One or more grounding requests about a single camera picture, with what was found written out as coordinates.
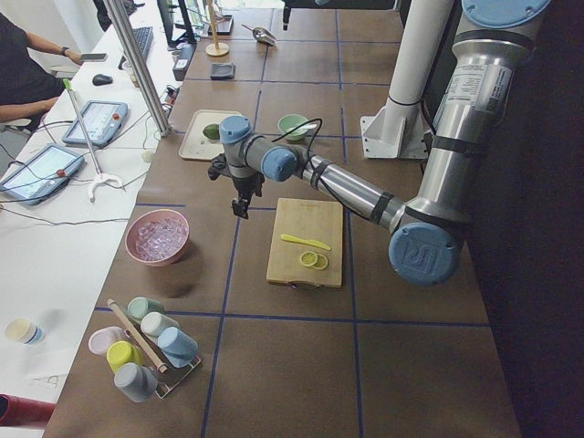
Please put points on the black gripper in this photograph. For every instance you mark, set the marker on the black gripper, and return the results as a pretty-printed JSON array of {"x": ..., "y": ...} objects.
[
  {"x": 285, "y": 17},
  {"x": 243, "y": 184}
]

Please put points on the light green bowl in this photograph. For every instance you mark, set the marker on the light green bowl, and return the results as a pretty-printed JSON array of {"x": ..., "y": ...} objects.
[{"x": 290, "y": 121}]

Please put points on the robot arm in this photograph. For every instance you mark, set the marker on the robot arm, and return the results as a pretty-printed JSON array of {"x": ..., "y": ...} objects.
[{"x": 427, "y": 233}]

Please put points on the pink bowl of ice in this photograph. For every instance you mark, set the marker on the pink bowl of ice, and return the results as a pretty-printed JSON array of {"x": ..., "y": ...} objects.
[{"x": 158, "y": 238}]

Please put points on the metal scoop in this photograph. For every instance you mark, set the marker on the metal scoop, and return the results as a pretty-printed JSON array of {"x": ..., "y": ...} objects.
[{"x": 261, "y": 35}]

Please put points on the yellow plastic knife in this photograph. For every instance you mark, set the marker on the yellow plastic knife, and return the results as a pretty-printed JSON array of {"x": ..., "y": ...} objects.
[{"x": 311, "y": 242}]

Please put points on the bamboo cutting board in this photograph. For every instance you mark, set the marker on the bamboo cutting board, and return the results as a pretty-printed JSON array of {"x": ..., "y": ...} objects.
[{"x": 308, "y": 219}]

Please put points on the white rabbit tray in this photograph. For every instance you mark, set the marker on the white rabbit tray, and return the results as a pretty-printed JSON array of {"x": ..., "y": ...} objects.
[{"x": 195, "y": 146}]

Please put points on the green avocado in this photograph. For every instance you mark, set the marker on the green avocado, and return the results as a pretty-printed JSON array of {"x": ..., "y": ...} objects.
[{"x": 211, "y": 132}]

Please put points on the wooden mug tree stand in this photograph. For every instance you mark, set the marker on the wooden mug tree stand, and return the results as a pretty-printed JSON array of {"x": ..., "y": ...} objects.
[{"x": 216, "y": 48}]

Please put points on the grey folded cloth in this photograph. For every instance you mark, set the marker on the grey folded cloth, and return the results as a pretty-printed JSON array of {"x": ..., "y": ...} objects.
[{"x": 222, "y": 71}]

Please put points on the black box with label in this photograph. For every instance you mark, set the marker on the black box with label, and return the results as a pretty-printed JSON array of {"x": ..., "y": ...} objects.
[{"x": 182, "y": 60}]

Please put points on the reacher grabber tool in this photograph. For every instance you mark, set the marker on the reacher grabber tool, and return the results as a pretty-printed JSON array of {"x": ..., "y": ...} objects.
[{"x": 100, "y": 178}]

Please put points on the black keyboard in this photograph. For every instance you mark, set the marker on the black keyboard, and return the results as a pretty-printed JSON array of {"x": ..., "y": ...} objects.
[{"x": 144, "y": 37}]

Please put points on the light green cup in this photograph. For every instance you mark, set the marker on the light green cup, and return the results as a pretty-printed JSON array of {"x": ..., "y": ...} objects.
[{"x": 139, "y": 307}]

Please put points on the white cup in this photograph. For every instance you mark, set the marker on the white cup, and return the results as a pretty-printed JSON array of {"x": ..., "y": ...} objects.
[{"x": 154, "y": 323}]

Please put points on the blue cup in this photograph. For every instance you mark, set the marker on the blue cup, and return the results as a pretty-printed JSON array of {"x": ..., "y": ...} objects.
[{"x": 179, "y": 348}]

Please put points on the far teach pendant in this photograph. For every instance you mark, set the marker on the far teach pendant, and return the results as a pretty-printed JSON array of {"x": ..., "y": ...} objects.
[{"x": 103, "y": 120}]

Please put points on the teach pendant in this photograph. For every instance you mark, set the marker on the teach pendant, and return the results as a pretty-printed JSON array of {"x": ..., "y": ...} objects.
[
  {"x": 103, "y": 120},
  {"x": 43, "y": 175}
]

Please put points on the cup rack with wooden bar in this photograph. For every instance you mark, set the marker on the cup rack with wooden bar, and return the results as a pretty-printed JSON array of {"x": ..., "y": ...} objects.
[{"x": 169, "y": 377}]

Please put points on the black computer mouse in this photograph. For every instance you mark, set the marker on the black computer mouse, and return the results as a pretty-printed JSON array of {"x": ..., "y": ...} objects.
[{"x": 101, "y": 80}]

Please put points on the yellow cup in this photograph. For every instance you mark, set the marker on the yellow cup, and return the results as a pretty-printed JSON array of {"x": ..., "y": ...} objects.
[{"x": 122, "y": 352}]

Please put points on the pink cup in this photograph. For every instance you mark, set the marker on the pink cup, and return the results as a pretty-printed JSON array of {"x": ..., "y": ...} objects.
[{"x": 101, "y": 340}]

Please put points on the near teach pendant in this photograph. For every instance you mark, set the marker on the near teach pendant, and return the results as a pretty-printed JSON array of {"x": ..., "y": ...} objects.
[{"x": 43, "y": 175}]

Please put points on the smartphone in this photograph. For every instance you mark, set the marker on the smartphone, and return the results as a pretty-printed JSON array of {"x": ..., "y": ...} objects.
[{"x": 93, "y": 57}]

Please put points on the grey cup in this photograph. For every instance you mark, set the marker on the grey cup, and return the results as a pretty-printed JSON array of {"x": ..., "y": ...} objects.
[{"x": 137, "y": 382}]

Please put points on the seated person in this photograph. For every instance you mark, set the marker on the seated person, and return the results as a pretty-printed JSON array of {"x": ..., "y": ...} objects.
[{"x": 27, "y": 90}]

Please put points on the paper cup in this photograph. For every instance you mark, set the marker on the paper cup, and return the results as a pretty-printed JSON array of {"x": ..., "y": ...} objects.
[{"x": 23, "y": 331}]

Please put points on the red object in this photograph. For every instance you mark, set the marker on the red object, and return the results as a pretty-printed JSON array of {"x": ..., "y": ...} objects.
[{"x": 24, "y": 412}]

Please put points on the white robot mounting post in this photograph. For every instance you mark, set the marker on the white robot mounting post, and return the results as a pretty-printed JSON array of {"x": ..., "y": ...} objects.
[{"x": 396, "y": 131}]

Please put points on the aluminium frame post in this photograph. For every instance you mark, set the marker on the aluminium frame post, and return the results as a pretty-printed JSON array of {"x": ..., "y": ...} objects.
[{"x": 122, "y": 26}]

